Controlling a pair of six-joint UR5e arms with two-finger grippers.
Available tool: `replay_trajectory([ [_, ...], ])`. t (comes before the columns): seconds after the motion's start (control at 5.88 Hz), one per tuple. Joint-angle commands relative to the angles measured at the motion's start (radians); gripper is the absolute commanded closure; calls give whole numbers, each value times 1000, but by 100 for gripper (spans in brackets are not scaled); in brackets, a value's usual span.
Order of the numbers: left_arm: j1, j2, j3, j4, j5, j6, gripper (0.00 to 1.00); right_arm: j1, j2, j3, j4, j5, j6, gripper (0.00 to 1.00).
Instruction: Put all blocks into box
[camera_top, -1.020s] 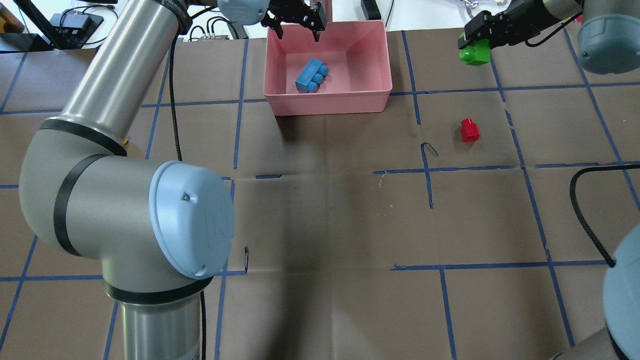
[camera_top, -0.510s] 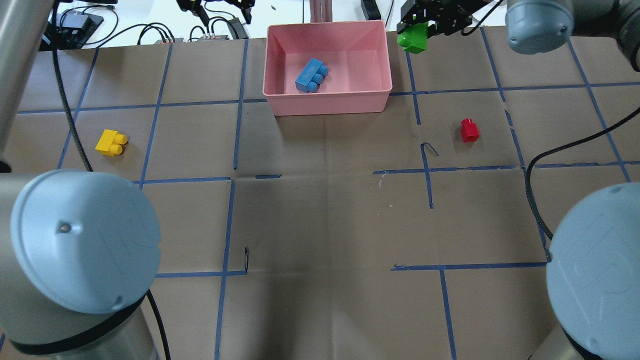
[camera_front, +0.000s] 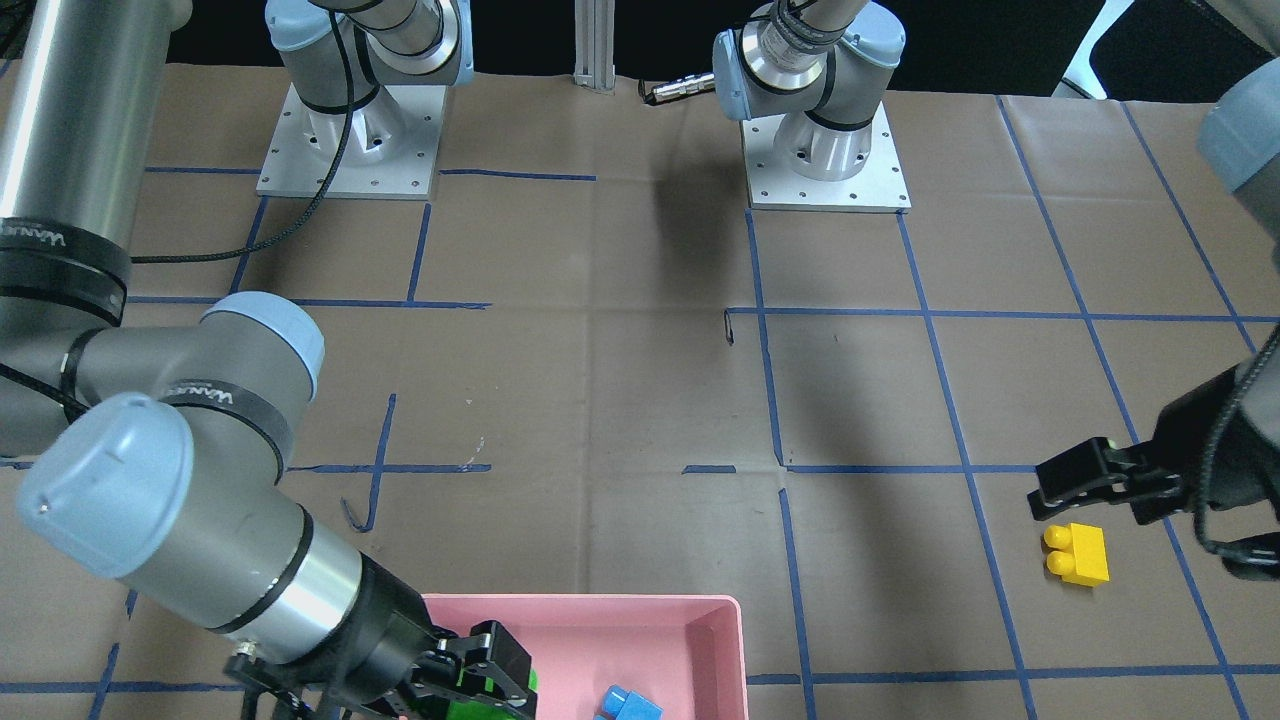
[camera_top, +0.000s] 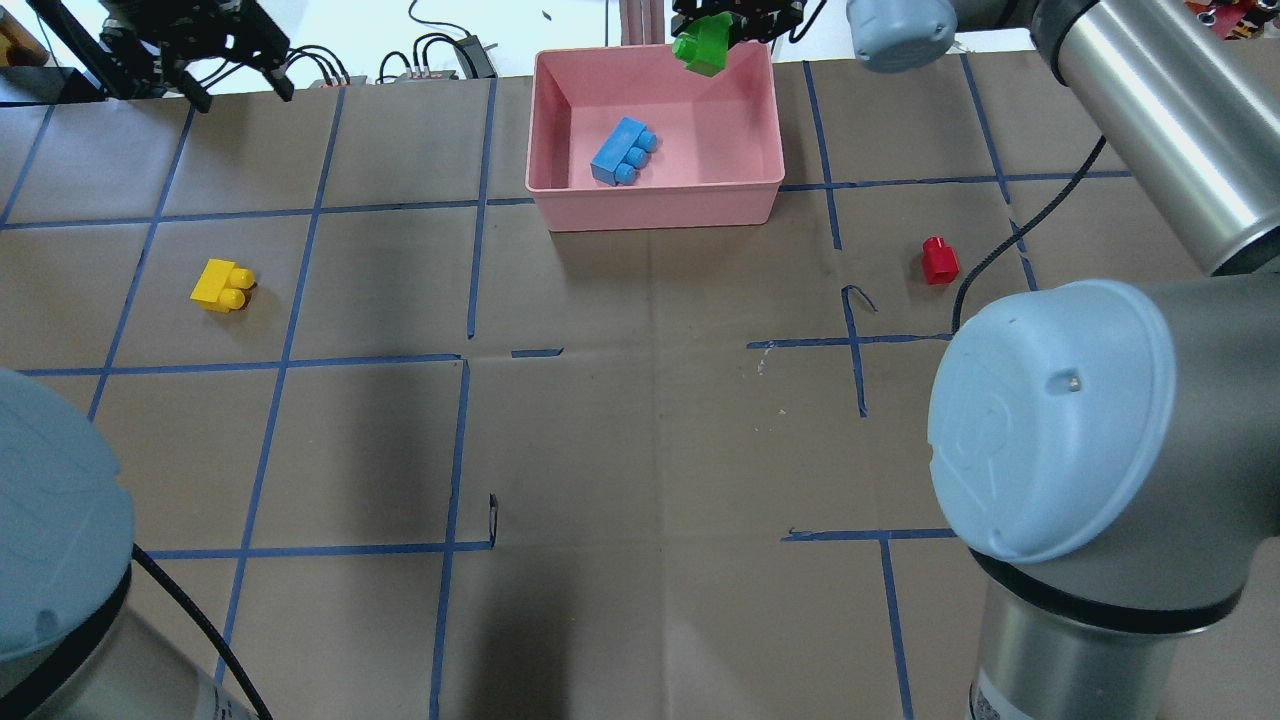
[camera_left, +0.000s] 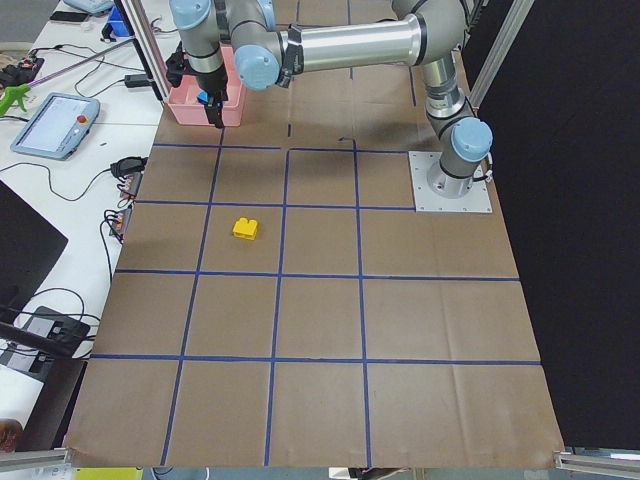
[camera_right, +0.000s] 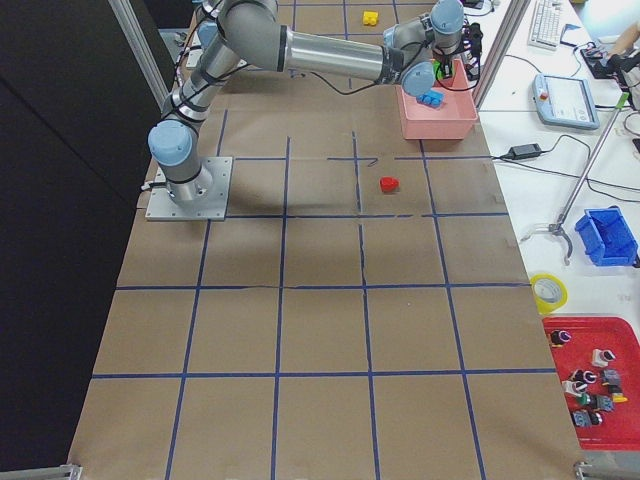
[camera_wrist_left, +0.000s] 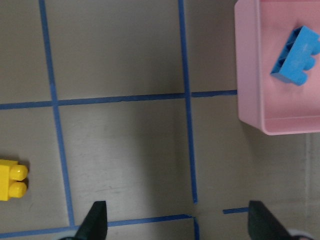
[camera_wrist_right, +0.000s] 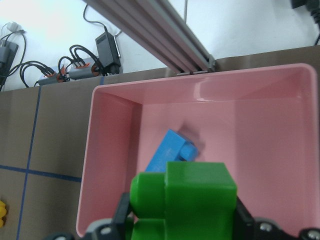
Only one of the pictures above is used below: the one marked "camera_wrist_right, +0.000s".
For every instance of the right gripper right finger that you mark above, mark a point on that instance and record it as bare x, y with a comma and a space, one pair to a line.
247, 227

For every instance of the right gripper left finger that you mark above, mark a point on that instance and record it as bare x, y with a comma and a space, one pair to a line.
120, 227

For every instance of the green toy block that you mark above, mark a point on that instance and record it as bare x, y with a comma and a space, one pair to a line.
189, 201

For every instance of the blue toy block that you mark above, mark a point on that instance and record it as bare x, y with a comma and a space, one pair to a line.
174, 147

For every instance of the yellow toy block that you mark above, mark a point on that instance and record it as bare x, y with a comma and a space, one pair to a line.
3, 212

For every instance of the pink plastic box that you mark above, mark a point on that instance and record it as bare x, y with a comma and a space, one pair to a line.
263, 123

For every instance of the grey usb hub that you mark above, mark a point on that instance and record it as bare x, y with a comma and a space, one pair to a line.
46, 80
89, 70

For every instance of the black power adapter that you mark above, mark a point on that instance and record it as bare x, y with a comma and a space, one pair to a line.
108, 53

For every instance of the aluminium frame post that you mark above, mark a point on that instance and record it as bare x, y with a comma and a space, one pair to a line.
157, 27

